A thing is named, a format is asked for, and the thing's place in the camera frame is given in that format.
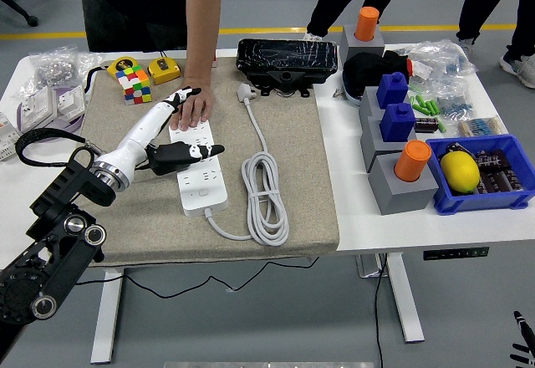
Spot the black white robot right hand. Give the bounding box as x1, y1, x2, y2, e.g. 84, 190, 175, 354
509, 310, 535, 368

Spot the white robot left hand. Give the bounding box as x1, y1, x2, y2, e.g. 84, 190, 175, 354
94, 86, 226, 181

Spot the person's left hand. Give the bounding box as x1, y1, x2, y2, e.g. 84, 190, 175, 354
169, 77, 215, 131

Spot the black plug adapter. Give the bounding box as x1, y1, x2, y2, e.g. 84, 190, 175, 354
146, 150, 191, 176

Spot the white power strip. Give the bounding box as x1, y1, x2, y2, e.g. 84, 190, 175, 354
168, 120, 230, 217

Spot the small yellow tape measure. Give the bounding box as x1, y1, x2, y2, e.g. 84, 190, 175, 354
143, 48, 182, 85

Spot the scrambled colour puzzle cube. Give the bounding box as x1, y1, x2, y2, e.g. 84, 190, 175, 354
115, 65, 155, 105

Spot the purple tray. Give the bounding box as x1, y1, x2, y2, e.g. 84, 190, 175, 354
16, 84, 87, 142

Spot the round yellow tape measure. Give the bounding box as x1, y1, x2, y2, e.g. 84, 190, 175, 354
84, 55, 141, 95

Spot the white socket box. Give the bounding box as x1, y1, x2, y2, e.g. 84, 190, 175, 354
56, 85, 87, 118
20, 87, 58, 133

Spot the black device in plastic wrap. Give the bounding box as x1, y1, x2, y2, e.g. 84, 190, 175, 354
236, 38, 339, 98

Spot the clear bag of metal parts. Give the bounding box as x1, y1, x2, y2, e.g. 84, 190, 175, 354
12, 43, 104, 101

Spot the black table control panel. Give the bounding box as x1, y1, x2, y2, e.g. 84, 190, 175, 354
422, 246, 490, 261

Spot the grey-brown mat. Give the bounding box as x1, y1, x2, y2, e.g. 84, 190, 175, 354
77, 56, 340, 268

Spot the white table leg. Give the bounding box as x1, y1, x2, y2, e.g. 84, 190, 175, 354
384, 253, 426, 343
90, 267, 125, 365

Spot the white circuit breaker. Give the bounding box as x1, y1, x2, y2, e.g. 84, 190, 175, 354
0, 111, 22, 162

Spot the blue plastic bin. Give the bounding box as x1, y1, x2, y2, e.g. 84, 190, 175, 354
425, 134, 535, 216

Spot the white bowl with blue rim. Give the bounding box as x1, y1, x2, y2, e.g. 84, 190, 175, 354
341, 79, 364, 108

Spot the dark brown capacitor pack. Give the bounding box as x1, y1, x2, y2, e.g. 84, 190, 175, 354
474, 149, 526, 194

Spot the grey square block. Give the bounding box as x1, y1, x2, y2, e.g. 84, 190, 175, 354
367, 153, 440, 217
358, 86, 413, 122
359, 115, 418, 173
339, 24, 385, 64

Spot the black cloth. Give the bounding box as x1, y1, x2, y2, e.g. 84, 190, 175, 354
342, 49, 415, 101

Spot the yellow lemon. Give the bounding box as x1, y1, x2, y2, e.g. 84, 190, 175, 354
440, 151, 481, 196

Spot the orange cylinder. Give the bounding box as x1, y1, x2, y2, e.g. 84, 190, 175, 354
354, 6, 380, 43
394, 140, 432, 183

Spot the blue block with knob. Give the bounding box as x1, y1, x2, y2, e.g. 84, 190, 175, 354
379, 103, 417, 142
375, 71, 409, 110

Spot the small black clip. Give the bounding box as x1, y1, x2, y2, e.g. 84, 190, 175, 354
445, 142, 476, 160

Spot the clear bag of taped resistors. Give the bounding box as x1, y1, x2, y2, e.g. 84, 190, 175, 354
455, 115, 509, 139

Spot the small white carton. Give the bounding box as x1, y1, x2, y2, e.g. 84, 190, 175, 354
411, 60, 434, 80

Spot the clear bag of blue resistors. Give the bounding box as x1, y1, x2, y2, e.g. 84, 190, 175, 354
430, 79, 476, 120

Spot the large clear bag of resistors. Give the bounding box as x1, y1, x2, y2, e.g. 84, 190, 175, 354
407, 39, 478, 89

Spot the white power strip cord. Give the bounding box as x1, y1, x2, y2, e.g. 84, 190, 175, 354
204, 83, 290, 247

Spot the black hanging cable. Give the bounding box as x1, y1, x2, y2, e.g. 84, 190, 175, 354
373, 254, 388, 368

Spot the thin black plug cord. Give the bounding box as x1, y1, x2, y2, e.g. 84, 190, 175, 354
74, 257, 321, 300

